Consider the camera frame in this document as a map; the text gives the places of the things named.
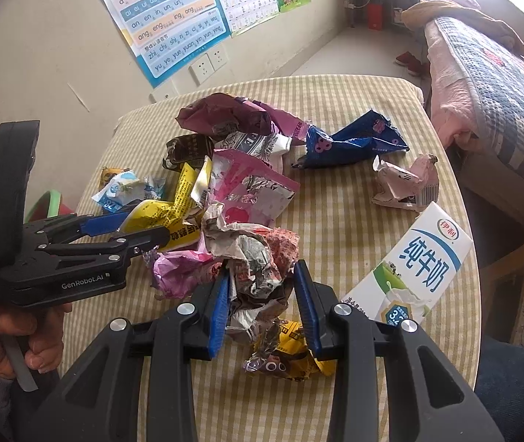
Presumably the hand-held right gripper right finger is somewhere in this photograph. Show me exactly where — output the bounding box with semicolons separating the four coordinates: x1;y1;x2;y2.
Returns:
292;259;504;442

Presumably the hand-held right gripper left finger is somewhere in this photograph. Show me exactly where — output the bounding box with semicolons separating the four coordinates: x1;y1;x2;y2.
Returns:
11;267;235;442

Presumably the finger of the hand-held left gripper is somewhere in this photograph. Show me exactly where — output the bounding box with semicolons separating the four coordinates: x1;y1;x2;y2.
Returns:
23;212;134;245
36;227;171;268

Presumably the yellow snack wrapper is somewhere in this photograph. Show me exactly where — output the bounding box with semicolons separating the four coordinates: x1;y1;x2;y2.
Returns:
119;162;213;252

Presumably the red bin with green rim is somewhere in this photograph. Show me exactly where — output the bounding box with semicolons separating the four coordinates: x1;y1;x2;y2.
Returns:
25;189;78;224

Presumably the grey printed wrapper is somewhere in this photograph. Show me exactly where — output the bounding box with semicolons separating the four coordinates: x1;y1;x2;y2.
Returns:
201;203;300;344

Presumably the pink foil wrapper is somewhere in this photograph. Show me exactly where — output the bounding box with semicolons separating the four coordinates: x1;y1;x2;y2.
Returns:
207;150;300;227

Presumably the small blue white wrapper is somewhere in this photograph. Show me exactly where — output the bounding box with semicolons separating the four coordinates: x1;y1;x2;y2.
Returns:
92;170;167;215

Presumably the yellow wrapper with cartoon eyes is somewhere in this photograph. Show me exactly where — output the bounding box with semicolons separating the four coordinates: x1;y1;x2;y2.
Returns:
242;320;336;383

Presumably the magenta plastic wrapper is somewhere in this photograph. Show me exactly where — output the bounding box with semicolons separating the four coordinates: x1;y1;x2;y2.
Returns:
150;248;224;300

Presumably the beige checked tablecloth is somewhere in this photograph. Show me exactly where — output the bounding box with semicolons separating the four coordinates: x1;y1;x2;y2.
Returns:
75;75;481;442

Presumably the dark brown crumpled wrapper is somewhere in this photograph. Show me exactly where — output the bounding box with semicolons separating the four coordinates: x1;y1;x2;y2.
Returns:
165;134;217;172

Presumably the white blue milk carton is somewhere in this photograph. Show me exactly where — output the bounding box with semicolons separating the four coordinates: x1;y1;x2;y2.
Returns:
340;201;473;332

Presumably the purple crumpled wrapper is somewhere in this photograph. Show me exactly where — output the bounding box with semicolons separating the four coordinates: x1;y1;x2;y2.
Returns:
177;93;310;149

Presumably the white black printed wrapper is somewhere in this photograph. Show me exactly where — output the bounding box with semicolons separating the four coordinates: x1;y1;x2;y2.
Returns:
218;131;293;167

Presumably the pale pink crumpled wrapper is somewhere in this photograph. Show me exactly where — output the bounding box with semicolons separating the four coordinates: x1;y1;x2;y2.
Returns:
371;154;440;213

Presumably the blue crumpled wrapper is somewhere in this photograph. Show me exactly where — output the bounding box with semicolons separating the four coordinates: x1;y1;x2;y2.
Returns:
292;109;409;169

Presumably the wooden chair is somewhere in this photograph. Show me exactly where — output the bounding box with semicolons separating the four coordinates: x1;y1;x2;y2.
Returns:
478;221;524;295

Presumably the person's right leg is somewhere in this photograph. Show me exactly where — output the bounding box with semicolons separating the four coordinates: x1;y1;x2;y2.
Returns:
474;335;524;442

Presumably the pink bed sheet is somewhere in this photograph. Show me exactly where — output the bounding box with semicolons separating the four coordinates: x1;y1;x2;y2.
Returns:
423;22;486;149

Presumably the bed with patchwork quilt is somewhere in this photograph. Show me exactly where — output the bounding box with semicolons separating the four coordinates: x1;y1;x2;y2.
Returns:
434;16;524;224

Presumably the red box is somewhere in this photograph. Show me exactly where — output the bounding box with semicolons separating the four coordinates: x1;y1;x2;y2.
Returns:
366;2;385;31

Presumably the mustard knitted blanket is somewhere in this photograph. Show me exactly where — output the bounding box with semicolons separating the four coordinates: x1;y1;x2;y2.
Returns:
401;0;524;56

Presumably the white wall socket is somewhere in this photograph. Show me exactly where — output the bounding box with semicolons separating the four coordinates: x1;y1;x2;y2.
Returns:
209;46;229;72
189;53;215;84

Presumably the blue letter wall poster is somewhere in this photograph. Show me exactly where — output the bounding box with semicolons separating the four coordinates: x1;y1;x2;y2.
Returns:
84;0;234;89

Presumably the white chart wall poster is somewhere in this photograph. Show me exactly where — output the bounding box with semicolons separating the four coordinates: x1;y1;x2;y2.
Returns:
207;0;277;38

